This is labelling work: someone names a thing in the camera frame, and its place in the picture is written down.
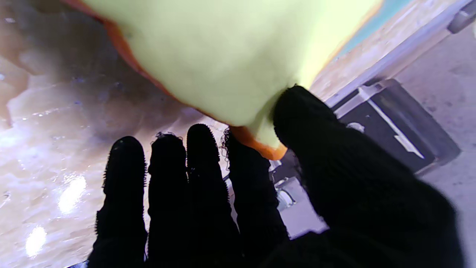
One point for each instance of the yellow bread slice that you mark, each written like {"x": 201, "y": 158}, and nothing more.
{"x": 230, "y": 56}

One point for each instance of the black case with metal edges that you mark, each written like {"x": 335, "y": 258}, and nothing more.
{"x": 394, "y": 123}

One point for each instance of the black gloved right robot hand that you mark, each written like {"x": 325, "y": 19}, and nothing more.
{"x": 353, "y": 193}

